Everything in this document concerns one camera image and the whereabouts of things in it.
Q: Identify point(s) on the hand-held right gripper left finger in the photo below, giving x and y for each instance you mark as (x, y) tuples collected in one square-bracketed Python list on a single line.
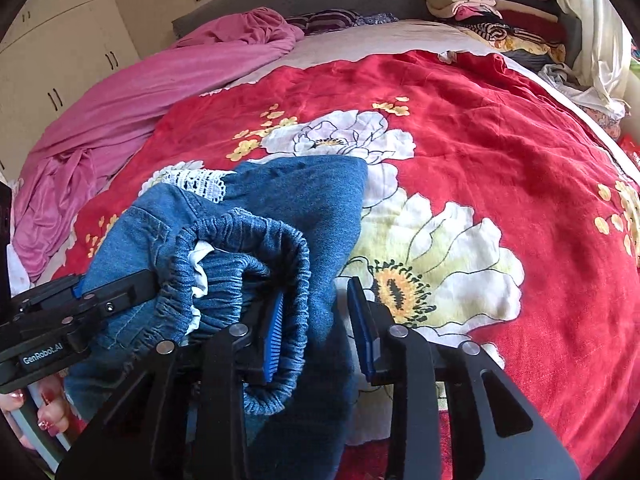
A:
[(273, 332)]

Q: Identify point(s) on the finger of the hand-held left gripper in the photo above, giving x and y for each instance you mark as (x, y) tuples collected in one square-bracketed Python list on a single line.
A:
[(117, 294), (55, 292)]

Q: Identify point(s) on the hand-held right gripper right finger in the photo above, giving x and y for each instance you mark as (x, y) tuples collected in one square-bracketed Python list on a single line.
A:
[(361, 330)]

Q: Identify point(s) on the blue denim pants lace hem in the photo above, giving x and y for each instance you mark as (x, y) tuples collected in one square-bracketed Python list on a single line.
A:
[(310, 210)]

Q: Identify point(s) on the person's left hand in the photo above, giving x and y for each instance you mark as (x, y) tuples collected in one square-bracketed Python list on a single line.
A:
[(52, 417)]

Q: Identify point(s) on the white printed cloth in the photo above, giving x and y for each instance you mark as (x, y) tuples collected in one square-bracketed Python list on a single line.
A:
[(15, 272)]

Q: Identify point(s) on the pink bed sheet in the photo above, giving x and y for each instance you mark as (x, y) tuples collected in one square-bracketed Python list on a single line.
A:
[(125, 110)]

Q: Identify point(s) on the red floral blanket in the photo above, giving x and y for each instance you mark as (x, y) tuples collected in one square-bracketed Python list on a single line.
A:
[(475, 170)]

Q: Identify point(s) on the cream wardrobe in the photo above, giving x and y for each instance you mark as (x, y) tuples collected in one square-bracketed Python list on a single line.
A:
[(55, 60)]

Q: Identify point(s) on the blue patterned pillow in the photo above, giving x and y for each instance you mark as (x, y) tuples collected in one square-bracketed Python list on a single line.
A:
[(377, 20)]

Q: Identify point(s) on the striped purple pillow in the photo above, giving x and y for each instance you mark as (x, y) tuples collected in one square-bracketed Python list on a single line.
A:
[(325, 20)]

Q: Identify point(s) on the white crumpled cloth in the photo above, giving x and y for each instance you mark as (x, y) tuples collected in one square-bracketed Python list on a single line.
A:
[(570, 82)]

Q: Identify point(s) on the floral fabric basket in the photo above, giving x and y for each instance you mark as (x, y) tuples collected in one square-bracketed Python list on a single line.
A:
[(610, 122)]

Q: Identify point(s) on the red plastic bag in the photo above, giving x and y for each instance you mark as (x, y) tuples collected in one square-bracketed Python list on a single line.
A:
[(632, 152)]

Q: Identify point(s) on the stack of folded clothes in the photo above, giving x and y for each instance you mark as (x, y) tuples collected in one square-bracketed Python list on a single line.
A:
[(490, 10)]

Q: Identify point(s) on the cream curtain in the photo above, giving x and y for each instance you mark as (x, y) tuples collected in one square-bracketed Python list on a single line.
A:
[(595, 25)]

